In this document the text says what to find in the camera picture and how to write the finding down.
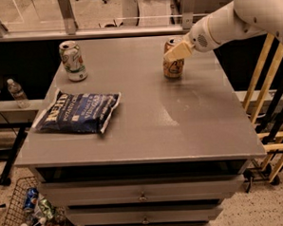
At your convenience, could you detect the metal window rail frame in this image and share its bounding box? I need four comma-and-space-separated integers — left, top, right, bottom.
0, 0, 211, 42

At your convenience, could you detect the green can in basket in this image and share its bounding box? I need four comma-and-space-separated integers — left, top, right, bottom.
39, 198, 55, 219

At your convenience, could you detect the blue potato chip bag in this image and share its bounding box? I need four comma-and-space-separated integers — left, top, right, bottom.
32, 89, 121, 134

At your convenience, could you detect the white bottle in basket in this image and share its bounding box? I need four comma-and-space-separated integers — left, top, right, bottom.
20, 217, 47, 226

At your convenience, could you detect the blue can in basket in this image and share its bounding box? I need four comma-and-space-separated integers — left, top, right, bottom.
23, 187, 38, 212

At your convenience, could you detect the grey drawer cabinet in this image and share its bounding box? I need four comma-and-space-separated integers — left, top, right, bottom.
16, 36, 265, 226

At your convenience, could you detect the wire basket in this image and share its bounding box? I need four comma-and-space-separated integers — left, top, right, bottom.
3, 177, 72, 226

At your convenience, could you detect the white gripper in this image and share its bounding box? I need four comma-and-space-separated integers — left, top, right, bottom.
164, 15, 220, 62

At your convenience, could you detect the orange soda can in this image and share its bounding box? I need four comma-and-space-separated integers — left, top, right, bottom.
162, 37, 184, 78

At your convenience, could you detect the clear plastic water bottle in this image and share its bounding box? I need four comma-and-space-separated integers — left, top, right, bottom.
7, 79, 29, 109

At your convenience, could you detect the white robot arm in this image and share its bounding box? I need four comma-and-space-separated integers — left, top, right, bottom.
164, 0, 283, 61

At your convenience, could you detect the green white soda can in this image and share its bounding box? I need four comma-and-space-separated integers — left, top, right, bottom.
59, 41, 87, 82

